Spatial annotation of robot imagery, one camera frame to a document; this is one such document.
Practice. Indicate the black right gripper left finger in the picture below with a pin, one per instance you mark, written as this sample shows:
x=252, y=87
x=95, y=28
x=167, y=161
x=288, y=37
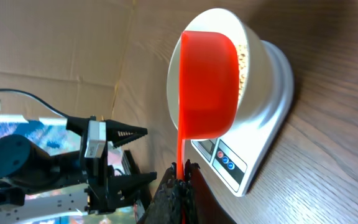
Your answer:
x=166, y=206

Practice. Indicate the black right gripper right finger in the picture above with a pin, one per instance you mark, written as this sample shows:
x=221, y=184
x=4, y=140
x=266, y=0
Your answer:
x=200, y=204

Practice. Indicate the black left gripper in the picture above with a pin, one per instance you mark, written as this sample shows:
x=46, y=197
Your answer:
x=107, y=192

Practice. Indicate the red plastic measuring scoop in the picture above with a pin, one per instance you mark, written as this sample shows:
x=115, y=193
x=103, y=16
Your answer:
x=207, y=91

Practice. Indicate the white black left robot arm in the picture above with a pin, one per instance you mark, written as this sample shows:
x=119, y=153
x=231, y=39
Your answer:
x=35, y=185

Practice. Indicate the white digital kitchen scale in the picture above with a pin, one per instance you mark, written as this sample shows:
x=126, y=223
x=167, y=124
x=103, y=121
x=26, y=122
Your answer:
x=237, y=156

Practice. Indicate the white round bowl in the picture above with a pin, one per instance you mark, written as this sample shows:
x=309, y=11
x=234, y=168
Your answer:
x=258, y=86

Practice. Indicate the soybeans in bowl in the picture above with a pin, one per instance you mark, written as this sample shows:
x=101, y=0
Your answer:
x=243, y=62

